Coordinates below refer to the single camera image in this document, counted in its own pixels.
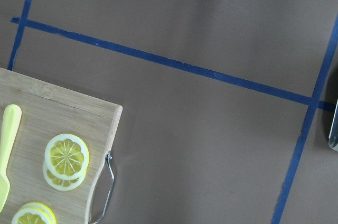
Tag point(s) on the wooden cutting board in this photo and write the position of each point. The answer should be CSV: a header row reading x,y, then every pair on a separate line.
x,y
49,110

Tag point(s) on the yellow plastic knife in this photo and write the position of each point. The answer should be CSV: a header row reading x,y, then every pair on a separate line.
x,y
10,123

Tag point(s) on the metal scoop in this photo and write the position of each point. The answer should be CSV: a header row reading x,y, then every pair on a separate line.
x,y
333,135

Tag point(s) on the lemon slice stack near handle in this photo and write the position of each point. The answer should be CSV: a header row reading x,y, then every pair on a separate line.
x,y
66,159

